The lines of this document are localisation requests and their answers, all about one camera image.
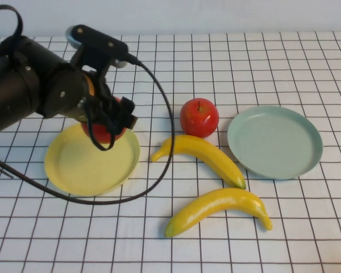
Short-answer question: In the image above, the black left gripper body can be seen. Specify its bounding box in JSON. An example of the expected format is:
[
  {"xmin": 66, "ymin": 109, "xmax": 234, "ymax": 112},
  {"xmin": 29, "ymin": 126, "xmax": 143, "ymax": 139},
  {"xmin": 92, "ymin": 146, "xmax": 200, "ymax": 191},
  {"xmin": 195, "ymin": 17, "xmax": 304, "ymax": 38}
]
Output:
[{"xmin": 79, "ymin": 71, "xmax": 126, "ymax": 134}]

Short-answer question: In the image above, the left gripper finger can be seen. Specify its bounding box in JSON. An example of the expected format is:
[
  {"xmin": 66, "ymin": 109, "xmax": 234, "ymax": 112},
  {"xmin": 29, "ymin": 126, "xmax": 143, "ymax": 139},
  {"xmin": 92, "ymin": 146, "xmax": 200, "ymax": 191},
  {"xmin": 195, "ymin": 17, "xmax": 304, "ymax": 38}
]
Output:
[
  {"xmin": 119, "ymin": 96, "xmax": 136, "ymax": 114},
  {"xmin": 122, "ymin": 113, "xmax": 139, "ymax": 130}
]

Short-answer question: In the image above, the red apple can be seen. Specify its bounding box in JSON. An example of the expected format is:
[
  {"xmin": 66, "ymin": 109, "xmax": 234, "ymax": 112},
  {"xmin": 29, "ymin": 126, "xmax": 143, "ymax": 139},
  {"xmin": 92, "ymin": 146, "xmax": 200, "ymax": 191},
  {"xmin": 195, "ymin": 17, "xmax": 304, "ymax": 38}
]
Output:
[
  {"xmin": 81, "ymin": 96, "xmax": 129, "ymax": 145},
  {"xmin": 179, "ymin": 98, "xmax": 219, "ymax": 139}
]

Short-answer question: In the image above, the yellow banana with green tip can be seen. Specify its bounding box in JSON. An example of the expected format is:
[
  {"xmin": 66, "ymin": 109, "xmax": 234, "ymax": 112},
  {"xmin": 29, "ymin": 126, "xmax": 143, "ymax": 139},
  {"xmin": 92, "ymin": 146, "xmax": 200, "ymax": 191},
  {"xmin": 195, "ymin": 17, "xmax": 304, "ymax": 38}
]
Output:
[{"xmin": 151, "ymin": 134, "xmax": 247, "ymax": 190}]

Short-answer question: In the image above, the yellow banana with hooked stem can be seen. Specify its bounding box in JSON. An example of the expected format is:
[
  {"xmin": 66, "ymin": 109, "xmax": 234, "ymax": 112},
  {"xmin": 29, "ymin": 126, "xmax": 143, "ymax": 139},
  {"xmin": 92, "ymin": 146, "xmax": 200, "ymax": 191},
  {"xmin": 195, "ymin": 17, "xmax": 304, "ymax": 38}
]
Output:
[{"xmin": 164, "ymin": 187, "xmax": 273, "ymax": 238}]

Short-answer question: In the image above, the yellow round plate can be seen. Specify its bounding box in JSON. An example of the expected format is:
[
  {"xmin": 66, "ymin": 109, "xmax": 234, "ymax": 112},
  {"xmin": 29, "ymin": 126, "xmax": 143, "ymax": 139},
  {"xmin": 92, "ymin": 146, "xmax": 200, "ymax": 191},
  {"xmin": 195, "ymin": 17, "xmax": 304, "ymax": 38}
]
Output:
[{"xmin": 44, "ymin": 122, "xmax": 141, "ymax": 197}]

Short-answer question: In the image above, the pale teal round plate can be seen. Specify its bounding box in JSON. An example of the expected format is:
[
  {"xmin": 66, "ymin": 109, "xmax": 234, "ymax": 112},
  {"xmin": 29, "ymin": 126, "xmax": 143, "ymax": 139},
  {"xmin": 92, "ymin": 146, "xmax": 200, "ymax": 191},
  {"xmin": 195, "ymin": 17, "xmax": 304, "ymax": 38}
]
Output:
[{"xmin": 227, "ymin": 105, "xmax": 324, "ymax": 180}]

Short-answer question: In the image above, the white grid tablecloth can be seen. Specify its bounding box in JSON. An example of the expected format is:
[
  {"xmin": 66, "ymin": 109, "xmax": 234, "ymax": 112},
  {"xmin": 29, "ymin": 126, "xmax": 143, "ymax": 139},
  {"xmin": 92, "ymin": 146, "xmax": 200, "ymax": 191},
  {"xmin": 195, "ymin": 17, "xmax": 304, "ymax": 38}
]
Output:
[{"xmin": 0, "ymin": 31, "xmax": 341, "ymax": 273}]

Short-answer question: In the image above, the thin black left gripper cable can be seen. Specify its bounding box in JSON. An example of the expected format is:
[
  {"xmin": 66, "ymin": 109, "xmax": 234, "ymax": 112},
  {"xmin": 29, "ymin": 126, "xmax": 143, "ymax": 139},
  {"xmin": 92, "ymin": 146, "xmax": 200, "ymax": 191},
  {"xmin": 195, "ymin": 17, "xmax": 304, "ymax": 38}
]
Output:
[{"xmin": 84, "ymin": 102, "xmax": 116, "ymax": 152}]

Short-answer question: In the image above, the black left camera cable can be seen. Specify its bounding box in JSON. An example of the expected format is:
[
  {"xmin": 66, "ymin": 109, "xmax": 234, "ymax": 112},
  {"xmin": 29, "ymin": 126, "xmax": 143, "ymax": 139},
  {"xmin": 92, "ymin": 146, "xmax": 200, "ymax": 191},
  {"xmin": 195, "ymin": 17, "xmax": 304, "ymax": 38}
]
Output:
[{"xmin": 0, "ymin": 52, "xmax": 176, "ymax": 205}]

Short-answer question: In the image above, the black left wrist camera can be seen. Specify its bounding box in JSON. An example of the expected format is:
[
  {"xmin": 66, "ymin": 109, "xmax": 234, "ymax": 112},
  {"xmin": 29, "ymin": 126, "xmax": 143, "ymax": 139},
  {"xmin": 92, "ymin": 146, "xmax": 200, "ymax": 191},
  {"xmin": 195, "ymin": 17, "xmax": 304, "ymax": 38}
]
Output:
[{"xmin": 65, "ymin": 24, "xmax": 130, "ymax": 79}]

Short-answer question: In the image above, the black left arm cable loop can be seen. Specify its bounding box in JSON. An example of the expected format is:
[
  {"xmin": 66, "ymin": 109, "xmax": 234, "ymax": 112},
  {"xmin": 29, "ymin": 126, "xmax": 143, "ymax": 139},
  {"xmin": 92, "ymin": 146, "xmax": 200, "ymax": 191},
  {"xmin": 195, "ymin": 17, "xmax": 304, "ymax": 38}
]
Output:
[{"xmin": 0, "ymin": 5, "xmax": 24, "ymax": 57}]

